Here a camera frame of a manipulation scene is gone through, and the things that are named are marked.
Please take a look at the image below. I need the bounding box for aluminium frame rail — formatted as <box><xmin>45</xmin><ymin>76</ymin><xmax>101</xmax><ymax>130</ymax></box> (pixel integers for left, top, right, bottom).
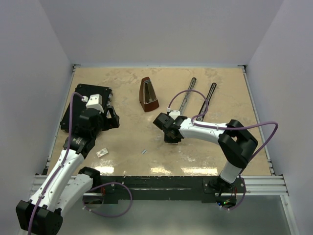
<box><xmin>18</xmin><ymin>65</ymin><xmax>291</xmax><ymax>235</ymax></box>

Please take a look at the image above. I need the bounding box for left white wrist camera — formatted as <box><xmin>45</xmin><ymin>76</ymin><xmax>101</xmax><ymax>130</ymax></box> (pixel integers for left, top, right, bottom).
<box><xmin>81</xmin><ymin>94</ymin><xmax>104</xmax><ymax>113</ymax></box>

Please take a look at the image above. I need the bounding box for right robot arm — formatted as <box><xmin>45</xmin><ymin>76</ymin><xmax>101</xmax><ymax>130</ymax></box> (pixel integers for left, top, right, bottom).
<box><xmin>153</xmin><ymin>113</ymin><xmax>258</xmax><ymax>192</ymax></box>

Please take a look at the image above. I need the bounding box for small white card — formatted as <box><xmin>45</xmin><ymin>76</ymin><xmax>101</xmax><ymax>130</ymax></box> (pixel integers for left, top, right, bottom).
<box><xmin>96</xmin><ymin>148</ymin><xmax>109</xmax><ymax>158</ymax></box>

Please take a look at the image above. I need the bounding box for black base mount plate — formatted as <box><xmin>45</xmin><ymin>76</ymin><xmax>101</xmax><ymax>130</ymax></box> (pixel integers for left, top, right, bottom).
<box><xmin>88</xmin><ymin>176</ymin><xmax>246</xmax><ymax>206</ymax></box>

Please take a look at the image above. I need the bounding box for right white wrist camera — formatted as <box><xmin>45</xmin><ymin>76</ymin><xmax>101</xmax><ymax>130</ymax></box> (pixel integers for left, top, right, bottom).
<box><xmin>167</xmin><ymin>107</ymin><xmax>181</xmax><ymax>120</ymax></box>

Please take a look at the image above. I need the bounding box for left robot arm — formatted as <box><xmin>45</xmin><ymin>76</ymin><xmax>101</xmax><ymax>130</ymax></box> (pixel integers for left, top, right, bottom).
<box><xmin>16</xmin><ymin>106</ymin><xmax>119</xmax><ymax>235</ymax></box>

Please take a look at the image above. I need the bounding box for brown wooden metronome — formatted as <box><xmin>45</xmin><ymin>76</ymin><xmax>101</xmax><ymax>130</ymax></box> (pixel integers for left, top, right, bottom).
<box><xmin>139</xmin><ymin>77</ymin><xmax>159</xmax><ymax>112</ymax></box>

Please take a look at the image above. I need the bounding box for grey black stapler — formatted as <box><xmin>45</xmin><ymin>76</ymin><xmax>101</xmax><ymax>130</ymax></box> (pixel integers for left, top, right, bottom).
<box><xmin>179</xmin><ymin>77</ymin><xmax>197</xmax><ymax>115</ymax></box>

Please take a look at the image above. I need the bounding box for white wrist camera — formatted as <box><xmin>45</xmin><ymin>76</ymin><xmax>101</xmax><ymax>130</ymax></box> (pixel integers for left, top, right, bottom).
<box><xmin>81</xmin><ymin>94</ymin><xmax>104</xmax><ymax>113</ymax></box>
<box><xmin>167</xmin><ymin>107</ymin><xmax>181</xmax><ymax>120</ymax></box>

